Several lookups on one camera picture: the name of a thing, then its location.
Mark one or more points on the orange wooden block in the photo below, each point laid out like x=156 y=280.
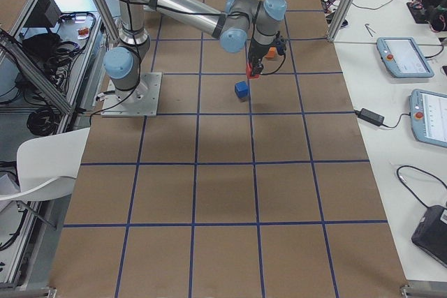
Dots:
x=272 y=53

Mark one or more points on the blue wooden block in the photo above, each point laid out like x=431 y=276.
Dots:
x=241 y=90

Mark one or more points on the white chair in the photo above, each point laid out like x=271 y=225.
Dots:
x=48 y=166

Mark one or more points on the teach pendant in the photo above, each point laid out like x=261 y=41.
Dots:
x=428 y=116
x=403 y=58

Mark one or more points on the black laptop device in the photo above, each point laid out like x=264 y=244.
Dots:
x=430 y=234

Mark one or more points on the black power adapter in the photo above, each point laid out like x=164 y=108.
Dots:
x=370 y=116

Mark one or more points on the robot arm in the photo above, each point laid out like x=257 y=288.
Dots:
x=251 y=23

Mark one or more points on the red wooden block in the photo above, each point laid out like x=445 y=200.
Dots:
x=253 y=71

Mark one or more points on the teach pendant near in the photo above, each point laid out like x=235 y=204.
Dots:
x=428 y=116

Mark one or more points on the orange snack packet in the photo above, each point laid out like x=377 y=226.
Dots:
x=83 y=33

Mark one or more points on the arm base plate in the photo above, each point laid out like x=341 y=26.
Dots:
x=142 y=102

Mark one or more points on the teach pendant far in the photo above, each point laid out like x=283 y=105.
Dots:
x=403 y=58

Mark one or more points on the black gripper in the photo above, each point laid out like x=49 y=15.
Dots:
x=255 y=51

